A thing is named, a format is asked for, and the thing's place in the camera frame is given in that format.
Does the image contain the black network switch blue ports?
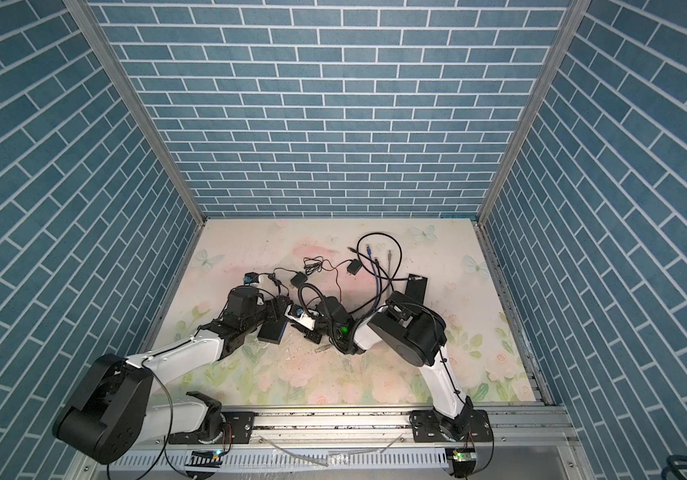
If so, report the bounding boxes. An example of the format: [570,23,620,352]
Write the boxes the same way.
[257,319,287,345]

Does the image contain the black ethernet cable gold plug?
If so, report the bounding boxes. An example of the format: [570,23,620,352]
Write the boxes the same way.
[347,231,407,310]

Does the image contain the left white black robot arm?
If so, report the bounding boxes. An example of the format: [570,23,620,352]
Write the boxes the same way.
[52,285,299,465]

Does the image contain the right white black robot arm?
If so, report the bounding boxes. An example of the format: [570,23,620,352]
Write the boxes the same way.
[297,292,495,443]

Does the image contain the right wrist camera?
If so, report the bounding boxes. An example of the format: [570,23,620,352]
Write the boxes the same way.
[284,304,315,331]

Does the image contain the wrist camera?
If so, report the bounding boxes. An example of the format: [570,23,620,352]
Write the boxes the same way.
[243,272,261,285]
[284,304,315,331]

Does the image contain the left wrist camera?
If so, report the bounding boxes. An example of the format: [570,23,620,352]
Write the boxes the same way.
[243,272,261,285]

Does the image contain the blue ethernet cable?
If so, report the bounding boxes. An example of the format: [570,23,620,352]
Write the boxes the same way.
[363,244,387,301]

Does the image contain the grey ethernet cable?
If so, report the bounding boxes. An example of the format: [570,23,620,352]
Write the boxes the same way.
[314,250,395,353]

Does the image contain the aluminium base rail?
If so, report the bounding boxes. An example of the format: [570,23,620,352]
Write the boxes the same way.
[65,405,593,479]

